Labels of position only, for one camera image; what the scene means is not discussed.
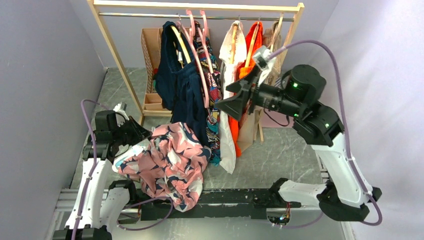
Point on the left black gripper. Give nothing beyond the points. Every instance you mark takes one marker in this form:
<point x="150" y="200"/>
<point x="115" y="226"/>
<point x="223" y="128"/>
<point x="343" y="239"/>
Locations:
<point x="140" y="133"/>

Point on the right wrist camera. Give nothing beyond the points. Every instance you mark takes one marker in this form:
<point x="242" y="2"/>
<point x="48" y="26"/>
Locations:
<point x="262" y="58"/>

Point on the white garment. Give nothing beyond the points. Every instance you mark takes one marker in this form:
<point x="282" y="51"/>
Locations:
<point x="228" y="76"/>

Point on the navy blue garment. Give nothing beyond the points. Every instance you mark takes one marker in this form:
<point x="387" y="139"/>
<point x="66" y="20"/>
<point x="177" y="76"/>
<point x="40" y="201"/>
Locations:
<point x="180" y="87"/>

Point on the pink clipboard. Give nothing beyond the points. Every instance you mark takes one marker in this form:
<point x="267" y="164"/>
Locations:
<point x="273" y="119"/>

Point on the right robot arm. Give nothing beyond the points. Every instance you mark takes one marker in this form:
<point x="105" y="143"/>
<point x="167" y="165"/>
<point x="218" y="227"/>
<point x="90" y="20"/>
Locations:
<point x="344" y="197"/>

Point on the wooden hanger in orange shorts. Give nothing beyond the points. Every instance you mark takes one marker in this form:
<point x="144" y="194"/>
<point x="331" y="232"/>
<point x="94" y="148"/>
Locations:
<point x="251" y="45"/>

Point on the wooden hanger in beige garment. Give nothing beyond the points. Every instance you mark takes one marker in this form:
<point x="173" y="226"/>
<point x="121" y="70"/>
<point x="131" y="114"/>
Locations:
<point x="276" y="31"/>

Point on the metal hanging rod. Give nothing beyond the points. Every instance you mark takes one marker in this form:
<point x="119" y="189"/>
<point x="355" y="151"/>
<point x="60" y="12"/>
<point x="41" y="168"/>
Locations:
<point x="178" y="16"/>

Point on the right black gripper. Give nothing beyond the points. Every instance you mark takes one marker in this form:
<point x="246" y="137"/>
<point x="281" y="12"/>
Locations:
<point x="244" y="86"/>

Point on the orange shorts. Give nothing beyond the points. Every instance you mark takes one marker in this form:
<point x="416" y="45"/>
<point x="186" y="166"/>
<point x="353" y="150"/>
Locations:
<point x="243" y="72"/>

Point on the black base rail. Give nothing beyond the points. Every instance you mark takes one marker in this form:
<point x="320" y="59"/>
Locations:
<point x="255" y="203"/>

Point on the wooden hanger in white garment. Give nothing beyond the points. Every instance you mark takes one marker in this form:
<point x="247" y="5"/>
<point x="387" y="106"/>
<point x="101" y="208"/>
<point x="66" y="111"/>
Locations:
<point x="235" y="26"/>

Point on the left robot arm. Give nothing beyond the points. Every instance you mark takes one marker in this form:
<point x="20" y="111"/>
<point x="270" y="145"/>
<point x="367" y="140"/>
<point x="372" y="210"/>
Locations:
<point x="94" y="213"/>

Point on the colourful patterned garment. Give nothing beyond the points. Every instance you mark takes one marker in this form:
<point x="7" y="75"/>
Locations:
<point x="215" y="94"/>

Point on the yellow hanger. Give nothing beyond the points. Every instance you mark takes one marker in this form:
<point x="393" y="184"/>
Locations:
<point x="183" y="53"/>

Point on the beige garment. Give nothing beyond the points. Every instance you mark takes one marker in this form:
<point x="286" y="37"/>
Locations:
<point x="275" y="43"/>

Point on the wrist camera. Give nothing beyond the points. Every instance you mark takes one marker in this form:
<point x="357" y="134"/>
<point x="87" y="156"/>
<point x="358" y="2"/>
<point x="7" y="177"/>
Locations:
<point x="121" y="108"/>
<point x="262" y="58"/>

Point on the pink patterned shorts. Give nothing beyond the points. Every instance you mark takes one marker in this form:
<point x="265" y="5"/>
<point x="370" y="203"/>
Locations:
<point x="171" y="166"/>

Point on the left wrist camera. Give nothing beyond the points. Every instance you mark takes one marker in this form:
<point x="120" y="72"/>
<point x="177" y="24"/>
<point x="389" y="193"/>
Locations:
<point x="121" y="108"/>

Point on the pink plastic hanger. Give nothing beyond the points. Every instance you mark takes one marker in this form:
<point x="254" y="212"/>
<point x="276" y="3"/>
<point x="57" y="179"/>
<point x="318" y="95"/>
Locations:
<point x="203" y="33"/>
<point x="189" y="35"/>

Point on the wooden clothes rack frame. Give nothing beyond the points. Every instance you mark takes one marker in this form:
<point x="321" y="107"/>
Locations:
<point x="292" y="14"/>

